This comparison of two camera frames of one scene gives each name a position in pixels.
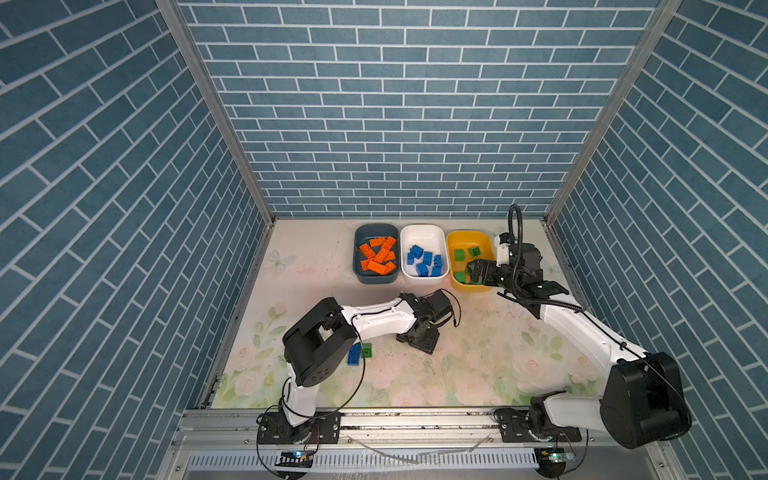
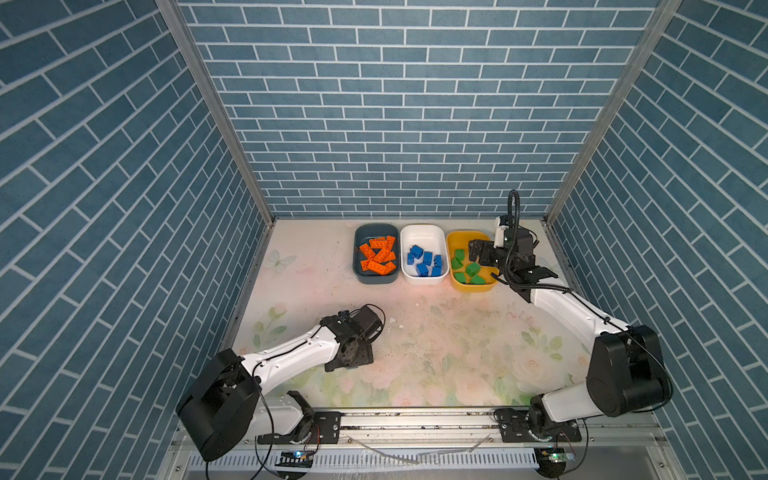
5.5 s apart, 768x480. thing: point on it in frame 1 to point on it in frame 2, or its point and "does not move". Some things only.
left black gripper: x=428 y=345 to x=366 y=358
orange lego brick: x=367 y=251 does not move
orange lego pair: x=377 y=267 does not move
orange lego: x=389 y=243 does not move
